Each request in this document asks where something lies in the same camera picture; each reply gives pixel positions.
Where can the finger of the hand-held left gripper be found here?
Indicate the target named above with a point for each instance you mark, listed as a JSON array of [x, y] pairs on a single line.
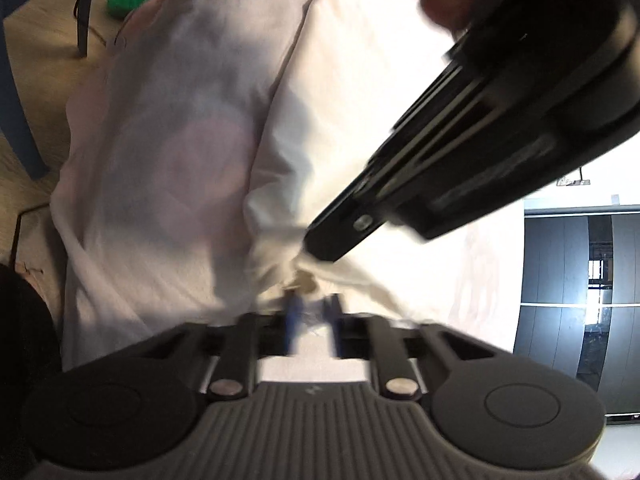
[[340, 234]]

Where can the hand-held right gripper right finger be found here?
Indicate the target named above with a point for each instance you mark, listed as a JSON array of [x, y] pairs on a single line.
[[334, 321]]

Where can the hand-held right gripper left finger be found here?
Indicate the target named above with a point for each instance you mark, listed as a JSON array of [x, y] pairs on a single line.
[[292, 321]]

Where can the white t-shirt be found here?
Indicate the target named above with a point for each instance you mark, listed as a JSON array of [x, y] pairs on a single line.
[[360, 60]]

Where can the bed with pink-dotted sheet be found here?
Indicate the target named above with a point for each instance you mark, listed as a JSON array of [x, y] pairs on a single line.
[[150, 185]]

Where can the black sliding wardrobe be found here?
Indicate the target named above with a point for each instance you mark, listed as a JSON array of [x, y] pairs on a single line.
[[550, 285]]

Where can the dark cloth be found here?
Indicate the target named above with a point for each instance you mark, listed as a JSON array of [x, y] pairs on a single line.
[[25, 335]]

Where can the black metal leg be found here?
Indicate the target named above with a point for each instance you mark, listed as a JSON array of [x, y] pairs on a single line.
[[82, 20]]

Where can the blue chair frame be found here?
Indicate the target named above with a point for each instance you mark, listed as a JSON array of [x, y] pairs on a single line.
[[15, 125]]

